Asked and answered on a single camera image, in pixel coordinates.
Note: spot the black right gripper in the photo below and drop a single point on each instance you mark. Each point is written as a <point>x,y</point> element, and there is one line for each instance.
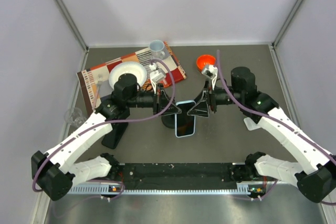
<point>200,108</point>

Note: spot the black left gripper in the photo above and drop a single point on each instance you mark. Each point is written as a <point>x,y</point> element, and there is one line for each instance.
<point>160,100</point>

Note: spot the black round-base phone stand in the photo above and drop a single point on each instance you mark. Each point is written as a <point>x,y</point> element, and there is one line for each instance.
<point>168,121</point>

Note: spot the light blue smartphone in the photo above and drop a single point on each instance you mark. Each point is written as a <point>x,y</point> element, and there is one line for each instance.
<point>184,123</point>

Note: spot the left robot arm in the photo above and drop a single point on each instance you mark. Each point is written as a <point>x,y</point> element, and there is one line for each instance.
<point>57,171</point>

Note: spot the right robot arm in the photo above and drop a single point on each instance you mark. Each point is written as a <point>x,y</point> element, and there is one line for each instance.
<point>313,171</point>

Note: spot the white plastic phone stand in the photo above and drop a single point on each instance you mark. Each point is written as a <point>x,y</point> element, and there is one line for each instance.
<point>250,124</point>

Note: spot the orange plastic bowl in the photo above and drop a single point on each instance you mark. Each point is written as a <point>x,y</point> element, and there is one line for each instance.
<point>204,60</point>

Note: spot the white plate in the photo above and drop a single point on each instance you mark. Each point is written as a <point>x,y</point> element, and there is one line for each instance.
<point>123,73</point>

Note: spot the light blue mug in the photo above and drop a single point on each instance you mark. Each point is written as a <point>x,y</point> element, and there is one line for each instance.
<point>157,48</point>

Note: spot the black smartphone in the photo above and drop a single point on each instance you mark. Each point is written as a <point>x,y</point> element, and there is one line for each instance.
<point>112,139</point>

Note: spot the patterned orange placemat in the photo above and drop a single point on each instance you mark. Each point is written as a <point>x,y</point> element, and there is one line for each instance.
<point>88,78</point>

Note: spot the clear drinking glass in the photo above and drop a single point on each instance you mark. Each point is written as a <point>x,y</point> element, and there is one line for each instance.
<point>75,117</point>

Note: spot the knife with pink handle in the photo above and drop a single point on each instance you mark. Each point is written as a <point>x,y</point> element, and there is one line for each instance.
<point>161,65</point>

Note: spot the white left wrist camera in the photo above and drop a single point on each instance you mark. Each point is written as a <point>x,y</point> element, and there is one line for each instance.
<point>157,74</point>

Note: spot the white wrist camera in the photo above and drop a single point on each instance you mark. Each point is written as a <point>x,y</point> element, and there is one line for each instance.
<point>157,74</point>
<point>211,73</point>

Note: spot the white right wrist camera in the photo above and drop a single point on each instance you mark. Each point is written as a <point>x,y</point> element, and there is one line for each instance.
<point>211,73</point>

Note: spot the fork with pink handle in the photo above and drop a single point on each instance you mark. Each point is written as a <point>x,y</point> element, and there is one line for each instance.
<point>99,83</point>

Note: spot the grey slotted cable duct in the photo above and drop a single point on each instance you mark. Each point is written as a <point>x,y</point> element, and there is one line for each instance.
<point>114,189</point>

